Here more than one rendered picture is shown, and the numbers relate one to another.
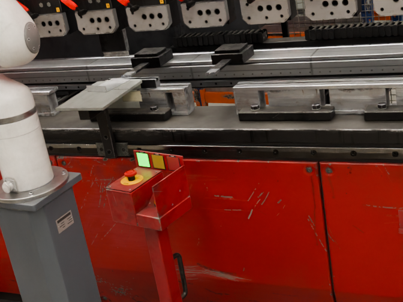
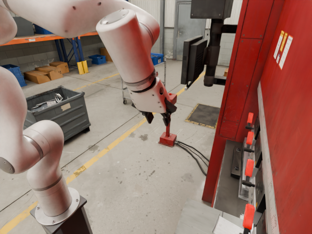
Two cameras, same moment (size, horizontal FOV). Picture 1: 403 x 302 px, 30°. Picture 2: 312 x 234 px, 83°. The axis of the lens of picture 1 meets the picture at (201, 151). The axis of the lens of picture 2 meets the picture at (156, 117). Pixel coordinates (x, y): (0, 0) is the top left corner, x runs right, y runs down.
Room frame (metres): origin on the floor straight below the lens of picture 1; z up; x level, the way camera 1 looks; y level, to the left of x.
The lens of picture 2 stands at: (2.15, -0.11, 1.79)
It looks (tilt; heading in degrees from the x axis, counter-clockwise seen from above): 30 degrees down; 87
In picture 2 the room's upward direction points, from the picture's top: straight up
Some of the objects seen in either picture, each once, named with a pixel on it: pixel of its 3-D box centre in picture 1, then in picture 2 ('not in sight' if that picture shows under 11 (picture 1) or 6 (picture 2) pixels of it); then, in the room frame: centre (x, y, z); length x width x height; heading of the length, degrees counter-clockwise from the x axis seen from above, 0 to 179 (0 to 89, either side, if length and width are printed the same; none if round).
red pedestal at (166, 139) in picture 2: not in sight; (168, 120); (2.44, 2.14, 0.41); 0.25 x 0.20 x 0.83; 152
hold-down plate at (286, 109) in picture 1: (285, 113); not in sight; (2.20, -0.28, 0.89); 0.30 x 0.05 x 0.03; 62
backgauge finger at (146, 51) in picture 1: (142, 63); not in sight; (2.66, 0.15, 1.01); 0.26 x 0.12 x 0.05; 152
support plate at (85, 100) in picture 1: (99, 94); (210, 226); (2.40, 0.30, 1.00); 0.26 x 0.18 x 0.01; 152
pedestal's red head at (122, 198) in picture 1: (147, 189); not in sight; (2.13, 0.19, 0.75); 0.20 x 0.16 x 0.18; 51
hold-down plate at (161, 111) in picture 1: (129, 114); not in sight; (2.46, 0.22, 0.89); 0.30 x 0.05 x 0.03; 62
